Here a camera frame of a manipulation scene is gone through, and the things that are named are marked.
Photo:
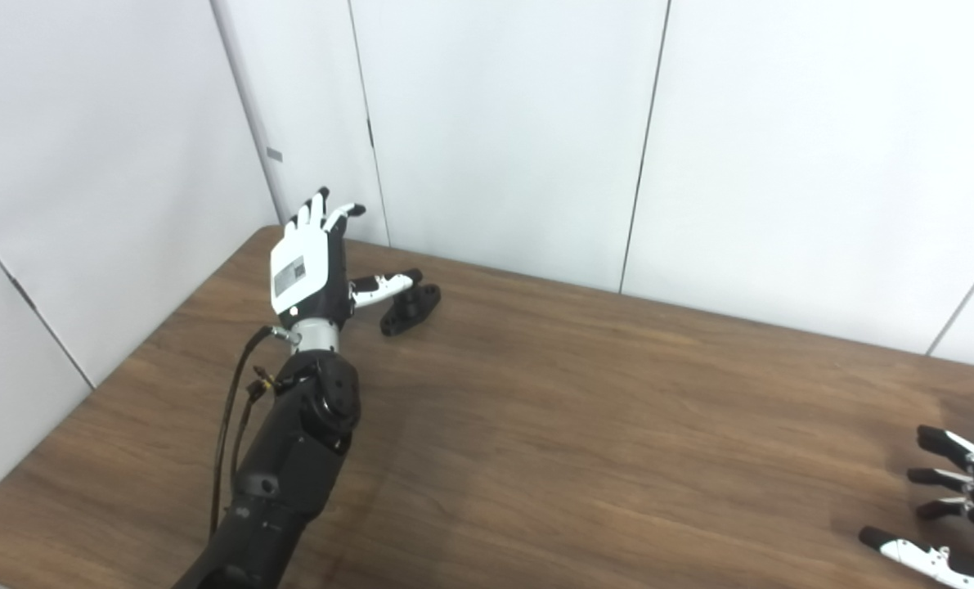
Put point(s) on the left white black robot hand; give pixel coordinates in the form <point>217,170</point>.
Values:
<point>307,270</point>

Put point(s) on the black flanged holder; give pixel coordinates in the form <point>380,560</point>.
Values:
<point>409,311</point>

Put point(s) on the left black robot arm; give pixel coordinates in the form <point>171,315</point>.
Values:
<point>290,458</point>

